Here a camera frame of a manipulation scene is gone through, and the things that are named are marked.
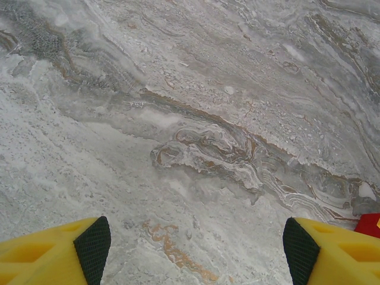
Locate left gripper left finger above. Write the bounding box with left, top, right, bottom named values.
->
left=0, top=216, right=112, bottom=285

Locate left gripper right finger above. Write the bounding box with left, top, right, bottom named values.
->
left=282, top=217, right=380, bottom=285

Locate red lego brick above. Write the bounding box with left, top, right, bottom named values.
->
left=354, top=213, right=380, bottom=237

